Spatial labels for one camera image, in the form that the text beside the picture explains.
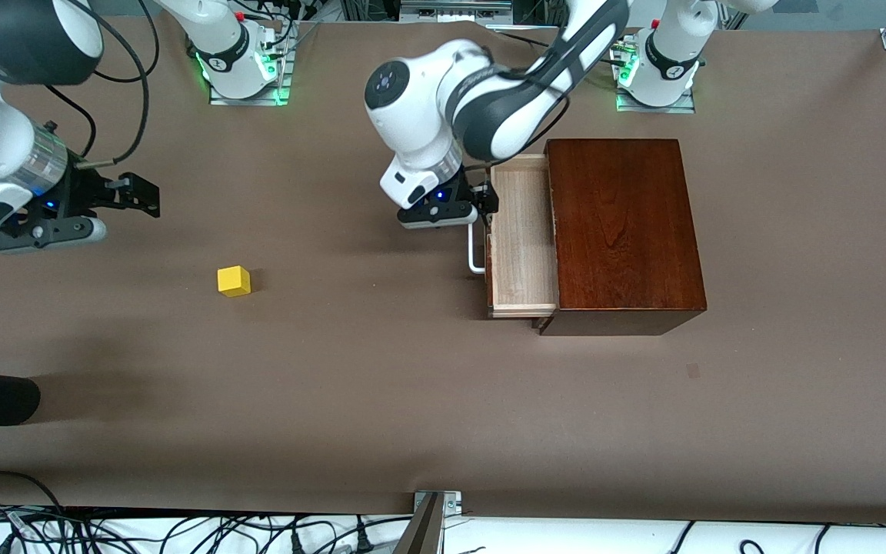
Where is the dark brown wooden cabinet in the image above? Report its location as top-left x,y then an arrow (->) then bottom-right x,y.
533,138 -> 708,337

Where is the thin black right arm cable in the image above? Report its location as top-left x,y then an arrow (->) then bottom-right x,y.
43,83 -> 98,159

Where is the grey slanted metal beam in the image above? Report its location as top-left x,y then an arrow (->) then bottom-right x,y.
393,492 -> 445,554

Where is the black aluminium frame post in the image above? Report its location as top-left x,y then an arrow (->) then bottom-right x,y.
512,0 -> 567,25

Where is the yellow cube block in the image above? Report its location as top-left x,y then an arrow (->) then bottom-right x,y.
217,265 -> 252,299

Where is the black base cable bundle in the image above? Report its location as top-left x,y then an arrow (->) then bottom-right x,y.
247,0 -> 310,59

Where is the grey device with ports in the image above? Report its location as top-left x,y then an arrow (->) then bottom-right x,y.
401,0 -> 513,21

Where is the wooden drawer with dark front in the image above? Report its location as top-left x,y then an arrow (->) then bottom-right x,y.
485,152 -> 560,319

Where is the white metal drawer handle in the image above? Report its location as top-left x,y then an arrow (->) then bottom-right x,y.
468,219 -> 488,275

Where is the small silver metal bracket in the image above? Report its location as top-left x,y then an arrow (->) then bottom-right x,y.
415,490 -> 462,516

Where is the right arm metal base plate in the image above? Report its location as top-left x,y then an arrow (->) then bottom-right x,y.
208,73 -> 291,107

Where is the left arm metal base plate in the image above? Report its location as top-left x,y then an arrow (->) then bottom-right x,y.
615,88 -> 697,115

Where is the black base power cable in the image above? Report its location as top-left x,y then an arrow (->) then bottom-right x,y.
491,28 -> 561,48

